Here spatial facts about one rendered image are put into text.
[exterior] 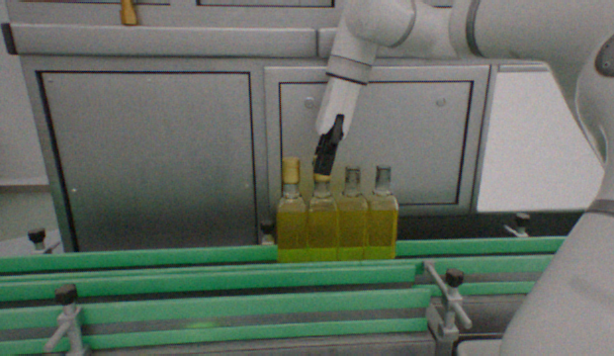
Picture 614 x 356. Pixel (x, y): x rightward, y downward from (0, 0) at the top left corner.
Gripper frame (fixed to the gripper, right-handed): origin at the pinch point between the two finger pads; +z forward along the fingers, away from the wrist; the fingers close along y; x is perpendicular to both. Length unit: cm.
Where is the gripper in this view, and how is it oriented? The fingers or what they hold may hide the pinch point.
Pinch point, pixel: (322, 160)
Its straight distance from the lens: 69.9
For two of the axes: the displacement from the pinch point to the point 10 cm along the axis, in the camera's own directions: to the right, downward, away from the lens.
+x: 9.7, 2.3, 1.2
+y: 0.5, 3.0, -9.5
